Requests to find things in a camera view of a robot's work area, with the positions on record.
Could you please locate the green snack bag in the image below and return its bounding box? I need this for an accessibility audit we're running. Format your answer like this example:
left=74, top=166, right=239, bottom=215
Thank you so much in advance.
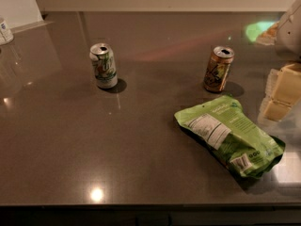
left=174, top=95, right=285, bottom=178

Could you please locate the orange soda can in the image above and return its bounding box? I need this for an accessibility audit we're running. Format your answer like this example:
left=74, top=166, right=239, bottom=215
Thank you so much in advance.
left=203, top=46, right=234, bottom=93

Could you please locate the white green soda can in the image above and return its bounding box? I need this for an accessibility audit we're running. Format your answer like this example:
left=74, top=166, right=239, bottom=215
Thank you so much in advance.
left=89, top=43, right=118, bottom=89

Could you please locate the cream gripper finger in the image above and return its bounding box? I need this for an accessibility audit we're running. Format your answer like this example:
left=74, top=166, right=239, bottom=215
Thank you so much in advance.
left=259, top=97, right=292, bottom=121

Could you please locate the white bottle at left edge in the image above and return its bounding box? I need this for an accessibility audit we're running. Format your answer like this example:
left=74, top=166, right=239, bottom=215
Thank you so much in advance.
left=0, top=17, right=14, bottom=45

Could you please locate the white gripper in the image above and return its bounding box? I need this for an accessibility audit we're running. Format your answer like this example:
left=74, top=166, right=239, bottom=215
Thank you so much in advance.
left=265, top=0, right=301, bottom=105

